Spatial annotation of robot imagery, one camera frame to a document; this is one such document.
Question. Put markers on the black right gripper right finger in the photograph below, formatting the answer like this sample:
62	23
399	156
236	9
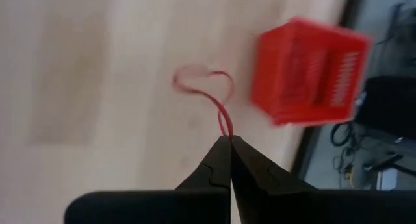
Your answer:
308	207

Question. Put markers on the red plastic basket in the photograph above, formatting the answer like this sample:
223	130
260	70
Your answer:
292	71

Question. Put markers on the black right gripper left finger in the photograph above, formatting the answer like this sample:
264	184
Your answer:
162	207

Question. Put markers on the black computer case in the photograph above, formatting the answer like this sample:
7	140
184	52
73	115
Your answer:
390	104

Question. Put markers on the red rubber band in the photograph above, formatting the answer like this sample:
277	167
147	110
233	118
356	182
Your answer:
228	120

